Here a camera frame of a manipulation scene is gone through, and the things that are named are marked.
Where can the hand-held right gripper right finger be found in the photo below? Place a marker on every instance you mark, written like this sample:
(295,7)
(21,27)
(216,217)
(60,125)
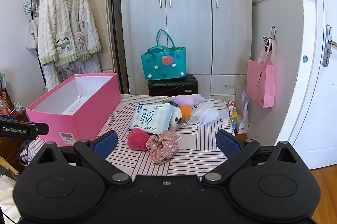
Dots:
(227,143)

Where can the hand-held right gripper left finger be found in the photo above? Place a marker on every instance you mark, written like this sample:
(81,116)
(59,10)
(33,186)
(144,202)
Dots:
(106,141)

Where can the pink cardboard box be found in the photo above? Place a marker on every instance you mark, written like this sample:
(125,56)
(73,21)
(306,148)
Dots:
(87,118)

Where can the red fluffy pompom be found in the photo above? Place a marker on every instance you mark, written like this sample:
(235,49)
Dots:
(137,139)

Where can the white mesh bath puff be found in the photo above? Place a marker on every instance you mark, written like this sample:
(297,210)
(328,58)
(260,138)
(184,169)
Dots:
(208,113)

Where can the white face mask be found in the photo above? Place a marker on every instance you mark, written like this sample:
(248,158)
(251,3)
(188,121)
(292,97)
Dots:
(191,121)

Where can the blue white tissue pack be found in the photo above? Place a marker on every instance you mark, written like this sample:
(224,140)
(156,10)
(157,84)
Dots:
(150,117)

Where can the orange makeup sponge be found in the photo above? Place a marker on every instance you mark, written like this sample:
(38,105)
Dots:
(185,111)

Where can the floral fabric scrunchie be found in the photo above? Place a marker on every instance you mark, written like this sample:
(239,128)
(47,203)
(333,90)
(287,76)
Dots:
(160,146)

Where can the white panda plush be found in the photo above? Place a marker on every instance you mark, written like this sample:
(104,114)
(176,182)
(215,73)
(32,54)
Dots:
(177,116)

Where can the purple plush toy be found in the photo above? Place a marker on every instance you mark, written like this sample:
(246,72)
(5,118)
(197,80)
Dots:
(188,100)

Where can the green makeup sponge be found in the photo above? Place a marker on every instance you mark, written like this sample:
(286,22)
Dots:
(165,101)

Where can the striped tablecloth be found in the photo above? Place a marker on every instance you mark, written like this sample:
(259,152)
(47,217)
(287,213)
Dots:
(200,139)

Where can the pack of small bottles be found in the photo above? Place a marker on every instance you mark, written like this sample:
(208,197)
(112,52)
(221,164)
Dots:
(233,114)

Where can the yellow white bedding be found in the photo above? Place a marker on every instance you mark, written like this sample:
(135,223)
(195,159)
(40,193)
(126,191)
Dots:
(6,162)

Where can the clear plastic bag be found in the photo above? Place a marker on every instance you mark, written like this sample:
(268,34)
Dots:
(244,113)

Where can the printed paper sheet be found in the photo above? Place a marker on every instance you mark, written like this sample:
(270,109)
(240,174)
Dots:
(73,105)

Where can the pink paper bag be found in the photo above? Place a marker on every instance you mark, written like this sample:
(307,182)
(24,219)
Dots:
(260,82)

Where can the black suitcase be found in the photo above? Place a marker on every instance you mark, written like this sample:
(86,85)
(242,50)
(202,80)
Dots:
(171,87)

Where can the teal felt tote bag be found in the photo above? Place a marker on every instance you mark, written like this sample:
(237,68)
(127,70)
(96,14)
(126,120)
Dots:
(163,68)

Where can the white canvas tote bag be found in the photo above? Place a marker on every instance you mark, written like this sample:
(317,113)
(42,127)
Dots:
(31,34)

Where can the white door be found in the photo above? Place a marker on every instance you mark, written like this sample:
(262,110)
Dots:
(316,82)

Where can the white green fleece robe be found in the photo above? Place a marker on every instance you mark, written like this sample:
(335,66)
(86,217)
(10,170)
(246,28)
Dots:
(65,29)

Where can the grey wardrobe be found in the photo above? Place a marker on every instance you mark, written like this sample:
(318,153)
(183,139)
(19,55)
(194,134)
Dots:
(184,29)

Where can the black clothes rack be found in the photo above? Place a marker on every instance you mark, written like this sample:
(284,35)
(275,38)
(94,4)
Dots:
(112,3)

